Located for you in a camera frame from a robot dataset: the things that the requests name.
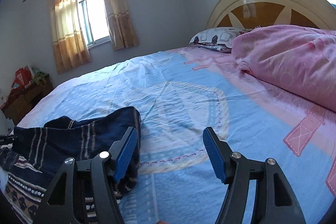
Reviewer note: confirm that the red gift bag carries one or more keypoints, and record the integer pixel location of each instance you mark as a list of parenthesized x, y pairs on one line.
[(23, 77)]

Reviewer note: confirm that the blue pink bed sheet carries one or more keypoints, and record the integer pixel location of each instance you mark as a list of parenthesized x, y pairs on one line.
[(178, 94)]

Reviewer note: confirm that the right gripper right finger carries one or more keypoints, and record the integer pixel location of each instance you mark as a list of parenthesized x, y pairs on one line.
[(274, 198)]

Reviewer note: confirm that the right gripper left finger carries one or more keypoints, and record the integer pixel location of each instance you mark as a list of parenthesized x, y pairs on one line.
[(64, 200)]

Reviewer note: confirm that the yellow window curtain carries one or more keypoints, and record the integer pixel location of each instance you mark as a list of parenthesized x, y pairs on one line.
[(121, 31), (69, 47)]

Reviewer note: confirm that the left yellow window curtain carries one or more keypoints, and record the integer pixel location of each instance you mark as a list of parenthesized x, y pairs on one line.
[(69, 47)]

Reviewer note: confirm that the pink folded quilt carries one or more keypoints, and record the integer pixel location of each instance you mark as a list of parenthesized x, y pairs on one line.
[(298, 59)]

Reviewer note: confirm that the dark wooden desk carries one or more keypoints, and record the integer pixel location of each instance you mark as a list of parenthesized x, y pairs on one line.
[(19, 104)]

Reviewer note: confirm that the person's right hand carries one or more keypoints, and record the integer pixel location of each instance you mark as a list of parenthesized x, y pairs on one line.
[(164, 222)]

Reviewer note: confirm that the green plant on desk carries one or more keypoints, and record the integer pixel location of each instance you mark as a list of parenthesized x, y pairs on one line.
[(40, 78)]

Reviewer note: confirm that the navy patterned knit sweater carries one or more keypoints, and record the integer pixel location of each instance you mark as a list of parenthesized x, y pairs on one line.
[(32, 161)]

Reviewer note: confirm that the cream wooden headboard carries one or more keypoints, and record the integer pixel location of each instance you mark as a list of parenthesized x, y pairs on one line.
[(252, 13)]

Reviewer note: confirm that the white patterned pillow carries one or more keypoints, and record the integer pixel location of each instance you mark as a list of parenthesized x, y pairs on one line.
[(217, 39)]

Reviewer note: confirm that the right yellow window curtain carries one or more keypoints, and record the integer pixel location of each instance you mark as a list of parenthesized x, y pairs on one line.
[(121, 31)]

